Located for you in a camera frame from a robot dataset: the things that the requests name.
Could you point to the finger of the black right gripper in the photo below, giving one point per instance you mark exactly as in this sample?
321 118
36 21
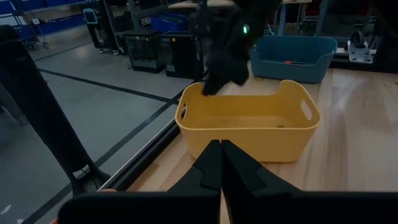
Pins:
241 76
214 82

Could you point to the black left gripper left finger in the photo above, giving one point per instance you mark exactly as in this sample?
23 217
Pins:
186 205

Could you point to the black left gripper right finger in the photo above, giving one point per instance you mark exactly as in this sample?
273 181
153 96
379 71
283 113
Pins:
280 208

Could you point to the small red and black battery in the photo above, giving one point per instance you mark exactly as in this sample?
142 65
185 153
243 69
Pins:
293 62

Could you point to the black mesh-front cabinet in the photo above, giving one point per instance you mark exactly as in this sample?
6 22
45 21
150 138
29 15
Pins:
182 56
144 51

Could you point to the blue plastic bin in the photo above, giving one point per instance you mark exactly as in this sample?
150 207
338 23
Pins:
292 73

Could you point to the blue crate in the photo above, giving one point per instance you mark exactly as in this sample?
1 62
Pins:
169 23

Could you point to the yellow plastic bin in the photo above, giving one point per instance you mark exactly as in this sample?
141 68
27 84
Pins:
248 143

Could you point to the black base column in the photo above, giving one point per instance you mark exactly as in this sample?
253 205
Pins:
358 37

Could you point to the black stand with tablet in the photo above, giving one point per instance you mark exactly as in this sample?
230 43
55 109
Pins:
90 16

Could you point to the blue bin shelving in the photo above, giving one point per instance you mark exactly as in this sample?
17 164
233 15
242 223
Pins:
59 26

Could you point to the wheeled cart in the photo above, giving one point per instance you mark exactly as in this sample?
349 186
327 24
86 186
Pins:
29 35

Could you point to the white mounting bracket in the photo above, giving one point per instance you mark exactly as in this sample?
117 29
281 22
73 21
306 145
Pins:
360 54

